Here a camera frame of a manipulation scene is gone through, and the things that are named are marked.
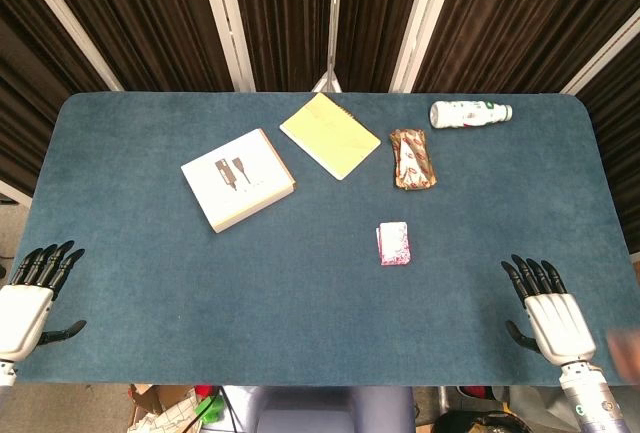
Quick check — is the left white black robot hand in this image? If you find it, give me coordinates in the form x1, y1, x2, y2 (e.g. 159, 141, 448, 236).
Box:
0, 240, 88, 363

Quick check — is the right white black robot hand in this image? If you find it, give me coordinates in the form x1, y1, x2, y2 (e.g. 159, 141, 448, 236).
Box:
501, 253, 597, 367

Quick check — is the pink patterned packet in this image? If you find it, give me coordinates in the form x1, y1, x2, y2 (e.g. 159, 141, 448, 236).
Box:
374, 221, 416, 268

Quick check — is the blurry pink object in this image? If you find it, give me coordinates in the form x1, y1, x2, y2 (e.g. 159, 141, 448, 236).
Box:
606, 326, 640, 385

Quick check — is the black yellow bag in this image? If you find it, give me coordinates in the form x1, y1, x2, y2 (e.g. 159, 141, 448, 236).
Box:
432, 408, 519, 433

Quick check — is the brown cardboard box with paper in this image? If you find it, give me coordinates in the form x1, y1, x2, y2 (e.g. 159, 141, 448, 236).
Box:
127, 383, 211, 433

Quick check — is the blue felt table mat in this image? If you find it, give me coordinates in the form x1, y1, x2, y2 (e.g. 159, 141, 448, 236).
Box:
14, 91, 640, 388

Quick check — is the green plastic object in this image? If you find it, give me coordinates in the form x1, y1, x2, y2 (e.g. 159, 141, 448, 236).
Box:
195, 395, 225, 425

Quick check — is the dark brown curtain panel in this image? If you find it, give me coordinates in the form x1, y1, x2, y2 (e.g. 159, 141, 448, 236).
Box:
412, 0, 640, 94
338, 0, 431, 93
574, 40, 640, 254
37, 0, 236, 93
228, 0, 335, 93
0, 0, 109, 199

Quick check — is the gold red snack packet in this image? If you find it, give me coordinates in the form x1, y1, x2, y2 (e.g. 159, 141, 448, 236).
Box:
389, 127, 438, 193

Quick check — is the white green plastic bottle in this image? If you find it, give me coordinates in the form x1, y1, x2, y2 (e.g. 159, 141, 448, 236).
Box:
429, 99, 514, 130

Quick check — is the grey-blue robot torso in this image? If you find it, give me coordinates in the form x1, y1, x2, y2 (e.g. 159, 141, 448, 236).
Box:
252, 385, 416, 433

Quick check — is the white flat cardboard box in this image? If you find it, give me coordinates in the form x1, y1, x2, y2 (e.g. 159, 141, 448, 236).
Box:
180, 128, 297, 235

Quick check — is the yellow spiral notebook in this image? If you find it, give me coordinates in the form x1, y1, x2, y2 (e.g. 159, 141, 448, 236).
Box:
279, 92, 383, 182

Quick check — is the thin white partition pole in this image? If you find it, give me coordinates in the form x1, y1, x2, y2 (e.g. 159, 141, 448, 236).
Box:
312, 0, 346, 93

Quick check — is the white partition frame post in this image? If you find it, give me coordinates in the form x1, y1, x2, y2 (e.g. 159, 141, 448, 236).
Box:
388, 0, 449, 93
559, 15, 640, 96
22, 0, 125, 93
196, 0, 257, 93

